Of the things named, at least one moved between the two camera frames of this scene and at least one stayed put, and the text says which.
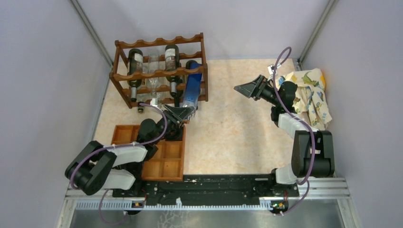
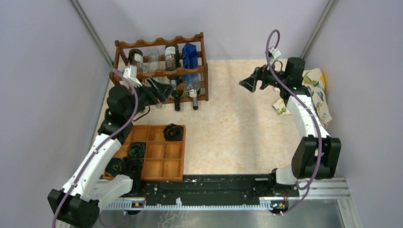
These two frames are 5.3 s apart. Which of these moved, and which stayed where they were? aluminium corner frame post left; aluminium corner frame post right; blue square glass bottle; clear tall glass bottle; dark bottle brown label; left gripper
Moved: blue square glass bottle; left gripper
Stayed: aluminium corner frame post left; clear tall glass bottle; aluminium corner frame post right; dark bottle brown label
